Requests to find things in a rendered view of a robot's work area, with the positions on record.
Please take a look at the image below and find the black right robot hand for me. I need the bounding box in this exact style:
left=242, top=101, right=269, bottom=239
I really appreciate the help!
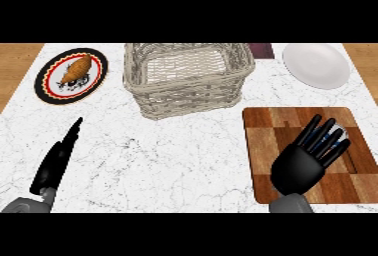
left=269, top=114, right=353, bottom=197

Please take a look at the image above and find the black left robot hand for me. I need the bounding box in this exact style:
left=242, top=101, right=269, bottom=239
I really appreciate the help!
left=28, top=116, right=84, bottom=197

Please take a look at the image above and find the brown wooden cutting board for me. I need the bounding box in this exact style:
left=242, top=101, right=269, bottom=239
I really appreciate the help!
left=241, top=106, right=378, bottom=205

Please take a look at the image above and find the blue and silver can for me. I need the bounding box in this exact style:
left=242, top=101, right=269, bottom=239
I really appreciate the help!
left=315, top=122, right=350, bottom=151

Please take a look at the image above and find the pale wicker basket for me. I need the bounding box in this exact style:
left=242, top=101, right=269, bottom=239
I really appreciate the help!
left=121, top=43, right=257, bottom=121

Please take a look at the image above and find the black red patterned plate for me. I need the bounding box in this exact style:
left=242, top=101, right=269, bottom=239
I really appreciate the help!
left=33, top=47, right=109, bottom=106

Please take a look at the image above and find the brown croissant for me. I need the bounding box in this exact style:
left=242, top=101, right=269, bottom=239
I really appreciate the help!
left=59, top=53, right=93, bottom=84

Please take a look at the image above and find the white plate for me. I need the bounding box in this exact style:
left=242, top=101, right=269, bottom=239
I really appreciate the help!
left=281, top=43, right=352, bottom=90

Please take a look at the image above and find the dark maroon flat object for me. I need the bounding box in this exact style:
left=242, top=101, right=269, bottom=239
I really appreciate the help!
left=247, top=43, right=276, bottom=60

